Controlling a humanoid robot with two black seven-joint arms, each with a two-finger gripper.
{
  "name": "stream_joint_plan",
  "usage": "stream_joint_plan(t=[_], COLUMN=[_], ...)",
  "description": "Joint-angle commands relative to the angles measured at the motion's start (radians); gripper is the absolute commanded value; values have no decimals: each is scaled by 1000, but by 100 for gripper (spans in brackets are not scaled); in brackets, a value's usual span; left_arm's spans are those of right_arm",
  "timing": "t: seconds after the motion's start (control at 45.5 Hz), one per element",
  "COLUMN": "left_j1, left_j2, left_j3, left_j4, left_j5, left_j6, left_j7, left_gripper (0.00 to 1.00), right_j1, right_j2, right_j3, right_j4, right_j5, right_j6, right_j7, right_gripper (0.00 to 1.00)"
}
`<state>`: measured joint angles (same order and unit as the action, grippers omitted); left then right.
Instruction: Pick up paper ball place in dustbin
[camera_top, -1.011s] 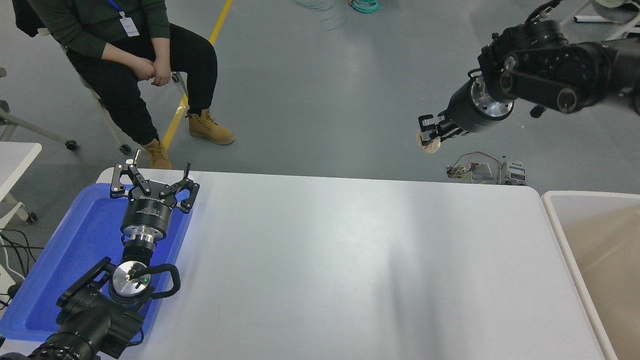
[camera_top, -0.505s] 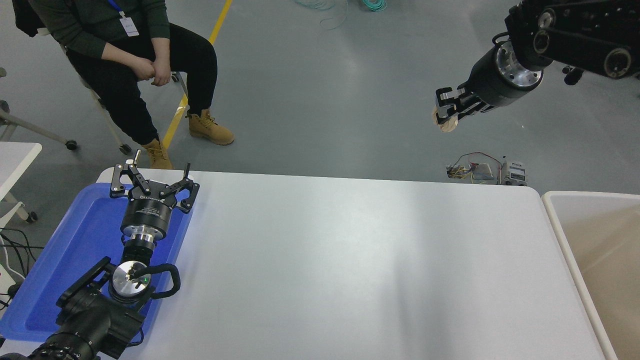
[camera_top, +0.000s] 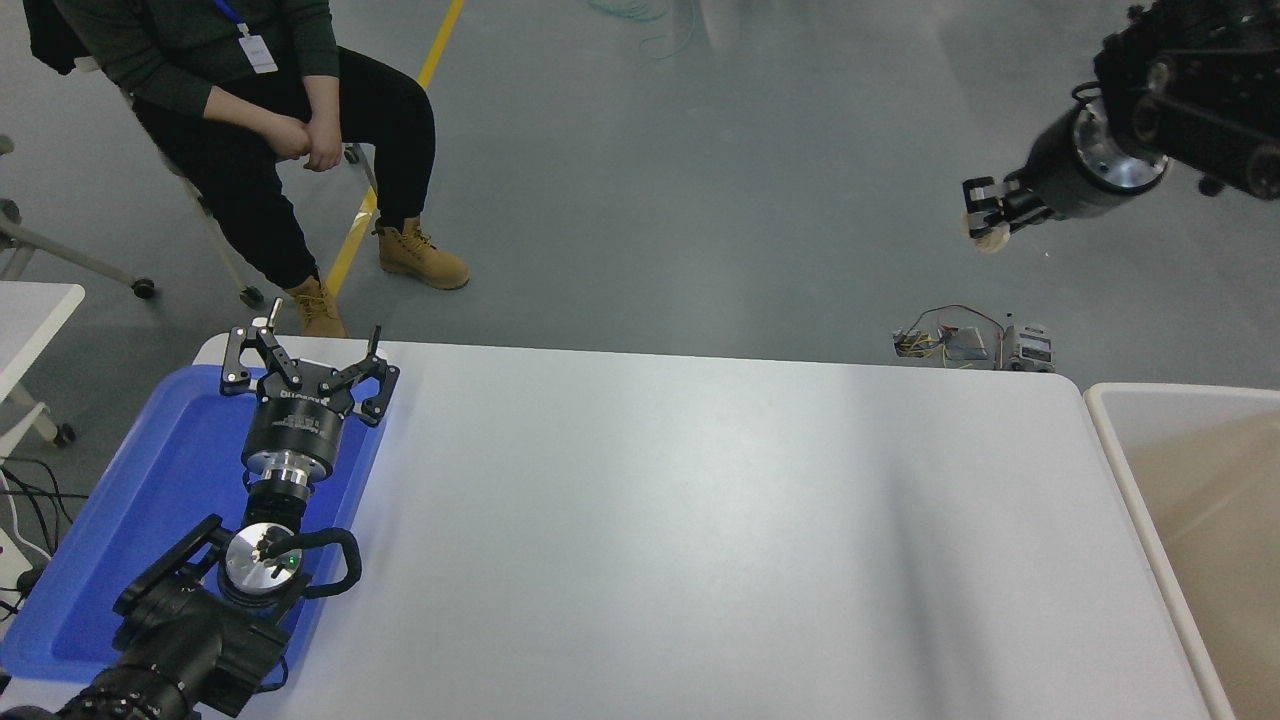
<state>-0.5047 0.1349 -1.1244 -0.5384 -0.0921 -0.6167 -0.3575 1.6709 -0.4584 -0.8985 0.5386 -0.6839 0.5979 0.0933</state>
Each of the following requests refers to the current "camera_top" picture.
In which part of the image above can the grey rolling chair base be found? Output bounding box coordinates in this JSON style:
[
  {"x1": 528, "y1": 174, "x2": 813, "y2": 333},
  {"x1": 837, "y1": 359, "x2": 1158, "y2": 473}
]
[{"x1": 0, "y1": 135, "x2": 158, "y2": 303}]

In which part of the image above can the thin green cable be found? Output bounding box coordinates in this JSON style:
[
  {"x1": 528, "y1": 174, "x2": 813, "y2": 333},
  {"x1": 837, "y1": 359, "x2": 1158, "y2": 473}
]
[{"x1": 640, "y1": 5, "x2": 698, "y2": 61}]

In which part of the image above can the large pale bin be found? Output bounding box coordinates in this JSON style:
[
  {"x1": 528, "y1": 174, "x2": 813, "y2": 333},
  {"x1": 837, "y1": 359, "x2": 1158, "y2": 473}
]
[{"x1": 1084, "y1": 382, "x2": 1280, "y2": 720}]

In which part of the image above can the black cable bundle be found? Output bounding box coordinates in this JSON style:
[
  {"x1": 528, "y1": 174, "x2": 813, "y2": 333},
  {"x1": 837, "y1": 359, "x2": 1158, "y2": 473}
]
[{"x1": 0, "y1": 455, "x2": 76, "y2": 591}]

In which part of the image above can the white chair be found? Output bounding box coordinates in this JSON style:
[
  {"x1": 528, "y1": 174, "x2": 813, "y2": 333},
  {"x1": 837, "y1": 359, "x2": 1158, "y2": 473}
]
[{"x1": 75, "y1": 55, "x2": 378, "y2": 309}]

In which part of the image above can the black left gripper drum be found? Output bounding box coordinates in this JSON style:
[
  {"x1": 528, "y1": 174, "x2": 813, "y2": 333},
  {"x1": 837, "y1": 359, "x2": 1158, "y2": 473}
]
[{"x1": 243, "y1": 386, "x2": 348, "y2": 472}]

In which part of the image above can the circuit board with wires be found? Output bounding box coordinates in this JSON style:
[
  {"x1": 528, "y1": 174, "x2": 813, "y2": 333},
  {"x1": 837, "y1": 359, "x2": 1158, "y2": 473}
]
[{"x1": 893, "y1": 304, "x2": 1004, "y2": 369}]

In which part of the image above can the white side table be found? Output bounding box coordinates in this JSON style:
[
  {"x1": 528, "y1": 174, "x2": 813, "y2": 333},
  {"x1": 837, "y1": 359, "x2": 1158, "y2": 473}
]
[{"x1": 0, "y1": 283, "x2": 86, "y2": 447}]

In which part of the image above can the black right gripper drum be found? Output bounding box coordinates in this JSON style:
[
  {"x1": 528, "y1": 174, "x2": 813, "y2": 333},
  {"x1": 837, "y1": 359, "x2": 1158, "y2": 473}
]
[{"x1": 1012, "y1": 108, "x2": 1138, "y2": 222}]

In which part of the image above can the seated person's right hand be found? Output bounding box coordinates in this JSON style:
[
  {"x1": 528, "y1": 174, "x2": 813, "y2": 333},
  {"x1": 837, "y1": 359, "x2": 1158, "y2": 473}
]
[{"x1": 260, "y1": 112, "x2": 313, "y2": 162}]

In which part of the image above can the blue plastic tray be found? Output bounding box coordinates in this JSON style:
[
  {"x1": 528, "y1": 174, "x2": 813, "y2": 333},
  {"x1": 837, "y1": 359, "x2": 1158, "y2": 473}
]
[{"x1": 0, "y1": 364, "x2": 389, "y2": 687}]

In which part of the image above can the seated person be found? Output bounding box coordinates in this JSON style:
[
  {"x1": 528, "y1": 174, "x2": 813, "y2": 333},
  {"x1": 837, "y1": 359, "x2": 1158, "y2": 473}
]
[{"x1": 55, "y1": 0, "x2": 471, "y2": 341}]

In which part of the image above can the black jacket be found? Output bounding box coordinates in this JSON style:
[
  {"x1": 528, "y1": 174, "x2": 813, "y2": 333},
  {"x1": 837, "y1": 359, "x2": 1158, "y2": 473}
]
[{"x1": 22, "y1": 0, "x2": 93, "y2": 76}]

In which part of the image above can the white power strip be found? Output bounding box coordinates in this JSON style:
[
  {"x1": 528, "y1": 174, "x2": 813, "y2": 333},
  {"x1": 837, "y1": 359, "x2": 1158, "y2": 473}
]
[{"x1": 0, "y1": 525, "x2": 36, "y2": 601}]

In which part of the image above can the small silver device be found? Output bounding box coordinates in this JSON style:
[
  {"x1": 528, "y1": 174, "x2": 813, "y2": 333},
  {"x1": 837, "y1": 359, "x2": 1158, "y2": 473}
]
[{"x1": 1003, "y1": 314, "x2": 1057, "y2": 373}]

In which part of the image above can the seated person's left hand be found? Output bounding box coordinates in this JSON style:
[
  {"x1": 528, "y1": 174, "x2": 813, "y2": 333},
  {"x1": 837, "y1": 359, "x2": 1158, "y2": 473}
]
[{"x1": 303, "y1": 114, "x2": 347, "y2": 174}]

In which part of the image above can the tan paper ball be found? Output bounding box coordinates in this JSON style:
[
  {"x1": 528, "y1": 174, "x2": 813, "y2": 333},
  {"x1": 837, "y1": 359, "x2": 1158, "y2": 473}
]
[{"x1": 968, "y1": 212, "x2": 1011, "y2": 255}]

